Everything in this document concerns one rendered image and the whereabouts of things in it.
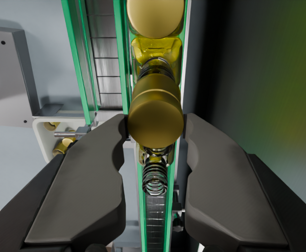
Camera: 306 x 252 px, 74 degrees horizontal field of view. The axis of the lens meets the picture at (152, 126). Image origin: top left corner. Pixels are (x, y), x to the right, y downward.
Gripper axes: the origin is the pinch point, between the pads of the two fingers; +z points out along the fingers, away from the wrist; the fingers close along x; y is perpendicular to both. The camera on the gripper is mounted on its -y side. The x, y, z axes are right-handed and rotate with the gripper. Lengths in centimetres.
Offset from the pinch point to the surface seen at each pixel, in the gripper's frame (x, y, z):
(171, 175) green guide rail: 3.5, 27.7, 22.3
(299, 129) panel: 12.1, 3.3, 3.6
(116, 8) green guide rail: -5.6, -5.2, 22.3
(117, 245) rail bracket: -16, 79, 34
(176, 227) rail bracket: 4.7, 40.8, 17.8
